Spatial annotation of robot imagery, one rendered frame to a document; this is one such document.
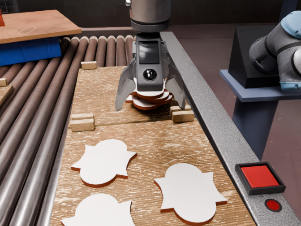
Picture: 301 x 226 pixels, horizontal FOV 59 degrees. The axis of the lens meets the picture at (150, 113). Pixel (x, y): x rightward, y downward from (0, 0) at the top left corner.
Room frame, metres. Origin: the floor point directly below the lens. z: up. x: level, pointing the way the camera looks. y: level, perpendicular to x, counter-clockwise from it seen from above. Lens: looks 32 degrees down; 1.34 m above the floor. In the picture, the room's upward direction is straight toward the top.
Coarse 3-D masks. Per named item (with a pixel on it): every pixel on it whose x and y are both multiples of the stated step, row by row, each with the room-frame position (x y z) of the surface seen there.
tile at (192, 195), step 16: (176, 176) 0.39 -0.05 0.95; (192, 176) 0.39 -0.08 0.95; (208, 176) 0.39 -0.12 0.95; (176, 192) 0.34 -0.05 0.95; (192, 192) 0.34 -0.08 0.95; (208, 192) 0.34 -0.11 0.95; (176, 208) 0.31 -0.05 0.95; (192, 208) 0.31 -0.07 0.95; (208, 208) 0.31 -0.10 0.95; (192, 224) 0.28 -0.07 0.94
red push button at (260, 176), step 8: (248, 168) 0.43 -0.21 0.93; (256, 168) 0.43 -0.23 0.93; (264, 168) 0.43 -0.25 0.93; (248, 176) 0.40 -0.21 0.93; (256, 176) 0.40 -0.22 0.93; (264, 176) 0.40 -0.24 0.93; (272, 176) 0.40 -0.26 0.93; (256, 184) 0.38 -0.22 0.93; (264, 184) 0.38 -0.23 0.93; (272, 184) 0.38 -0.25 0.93
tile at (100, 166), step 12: (108, 144) 0.49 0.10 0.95; (120, 144) 0.49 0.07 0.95; (84, 156) 0.45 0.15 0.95; (96, 156) 0.45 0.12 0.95; (108, 156) 0.45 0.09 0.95; (120, 156) 0.45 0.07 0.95; (132, 156) 0.45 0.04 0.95; (72, 168) 0.42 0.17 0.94; (84, 168) 0.41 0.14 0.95; (96, 168) 0.41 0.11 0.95; (108, 168) 0.41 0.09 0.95; (120, 168) 0.41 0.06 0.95; (84, 180) 0.38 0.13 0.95; (96, 180) 0.38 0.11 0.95; (108, 180) 0.38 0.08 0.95
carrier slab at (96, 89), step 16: (80, 80) 0.87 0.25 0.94; (96, 80) 0.87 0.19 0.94; (112, 80) 0.87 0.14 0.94; (80, 96) 0.75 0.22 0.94; (96, 96) 0.75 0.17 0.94; (112, 96) 0.75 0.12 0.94; (128, 96) 0.75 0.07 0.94; (80, 112) 0.65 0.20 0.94; (96, 112) 0.65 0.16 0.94; (112, 112) 0.65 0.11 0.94; (128, 112) 0.65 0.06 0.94; (144, 112) 0.65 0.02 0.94; (160, 112) 0.65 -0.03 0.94
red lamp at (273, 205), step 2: (270, 200) 0.35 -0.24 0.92; (272, 200) 0.35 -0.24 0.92; (268, 202) 0.35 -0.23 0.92; (270, 202) 0.35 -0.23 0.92; (272, 202) 0.35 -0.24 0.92; (274, 202) 0.35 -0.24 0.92; (276, 202) 0.35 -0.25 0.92; (268, 204) 0.34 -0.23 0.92; (270, 204) 0.34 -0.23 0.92; (272, 204) 0.34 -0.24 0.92; (274, 204) 0.34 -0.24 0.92; (276, 204) 0.34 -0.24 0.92; (278, 204) 0.34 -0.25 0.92; (268, 206) 0.34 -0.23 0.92; (270, 206) 0.34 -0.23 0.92; (272, 206) 0.34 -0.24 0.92; (274, 206) 0.34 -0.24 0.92; (276, 206) 0.34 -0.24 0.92; (278, 206) 0.34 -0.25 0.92; (270, 208) 0.33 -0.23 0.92; (272, 208) 0.33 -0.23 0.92; (274, 208) 0.33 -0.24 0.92; (276, 208) 0.33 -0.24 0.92; (278, 208) 0.33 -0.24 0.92
